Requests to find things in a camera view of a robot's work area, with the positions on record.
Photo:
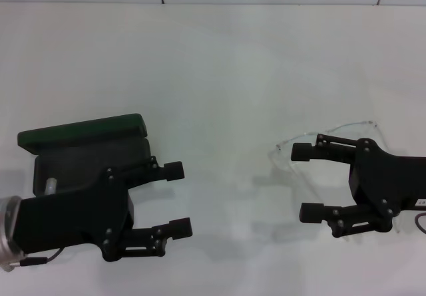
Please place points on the green glasses case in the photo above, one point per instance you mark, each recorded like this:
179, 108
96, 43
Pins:
83, 128

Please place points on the clear white glasses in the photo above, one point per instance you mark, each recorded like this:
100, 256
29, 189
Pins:
346, 126

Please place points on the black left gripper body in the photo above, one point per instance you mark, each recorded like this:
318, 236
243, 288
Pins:
73, 216

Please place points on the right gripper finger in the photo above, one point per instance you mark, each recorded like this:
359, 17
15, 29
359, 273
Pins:
311, 213
301, 152

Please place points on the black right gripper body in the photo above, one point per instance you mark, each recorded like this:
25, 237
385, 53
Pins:
392, 183

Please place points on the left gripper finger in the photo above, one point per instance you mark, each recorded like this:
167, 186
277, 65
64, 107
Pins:
173, 171
179, 227

